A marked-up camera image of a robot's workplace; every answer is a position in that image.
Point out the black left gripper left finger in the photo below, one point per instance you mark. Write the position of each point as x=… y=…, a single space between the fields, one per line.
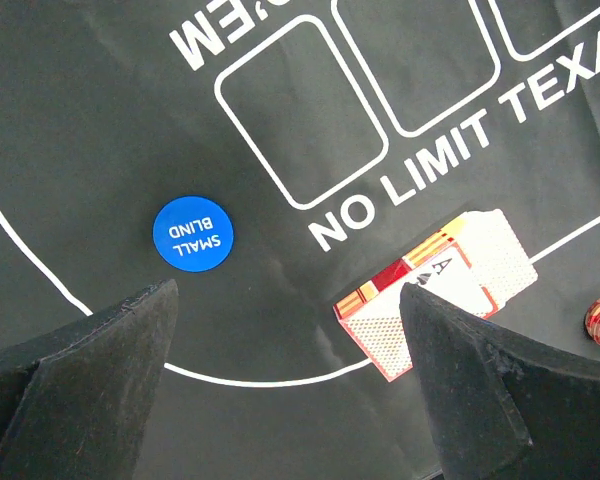
x=74 y=402

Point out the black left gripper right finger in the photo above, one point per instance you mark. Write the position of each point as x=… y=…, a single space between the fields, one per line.
x=501 y=405

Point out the blue small blind button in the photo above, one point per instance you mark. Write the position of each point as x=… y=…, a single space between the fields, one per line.
x=193 y=234

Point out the black texas holdem poker mat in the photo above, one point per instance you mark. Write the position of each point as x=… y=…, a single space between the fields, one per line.
x=336 y=135

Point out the red playing card deck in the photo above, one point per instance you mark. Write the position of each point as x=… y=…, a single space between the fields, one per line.
x=475 y=262

